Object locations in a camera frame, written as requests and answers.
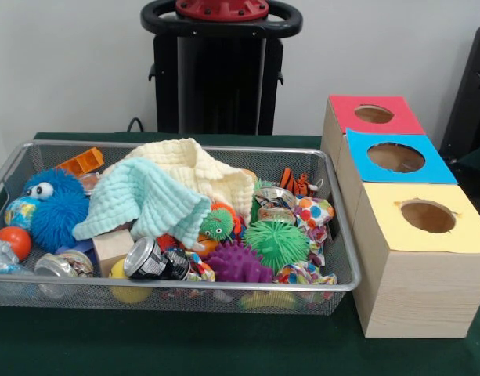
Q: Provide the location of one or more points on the orange striped tiger plush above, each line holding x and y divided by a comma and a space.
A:
298, 184

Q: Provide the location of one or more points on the clear bottle blue label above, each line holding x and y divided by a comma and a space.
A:
4, 268

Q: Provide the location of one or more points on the clear mesh bin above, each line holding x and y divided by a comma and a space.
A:
263, 303

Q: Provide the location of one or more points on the wooden box with three holes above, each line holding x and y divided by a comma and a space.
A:
416, 290

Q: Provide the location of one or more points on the cream cloth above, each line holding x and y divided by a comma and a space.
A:
208, 172

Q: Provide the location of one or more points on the green and orange puffer toy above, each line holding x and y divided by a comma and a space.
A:
218, 225

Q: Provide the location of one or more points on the green spiky rubber ball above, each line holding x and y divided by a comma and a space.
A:
275, 243

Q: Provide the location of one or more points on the purple spiky rubber ball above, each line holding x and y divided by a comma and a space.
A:
235, 264

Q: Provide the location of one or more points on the mint green cloth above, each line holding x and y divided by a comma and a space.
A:
145, 199

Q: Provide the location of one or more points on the crushed black can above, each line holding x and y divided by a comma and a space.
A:
153, 260

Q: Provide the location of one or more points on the orange plastic tray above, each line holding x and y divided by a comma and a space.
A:
85, 160

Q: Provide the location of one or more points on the blue fuzzy toy with eyes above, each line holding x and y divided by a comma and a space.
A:
59, 215

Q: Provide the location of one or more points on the black standing panel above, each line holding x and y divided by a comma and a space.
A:
470, 98

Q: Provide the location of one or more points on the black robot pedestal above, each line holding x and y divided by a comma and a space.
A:
220, 86

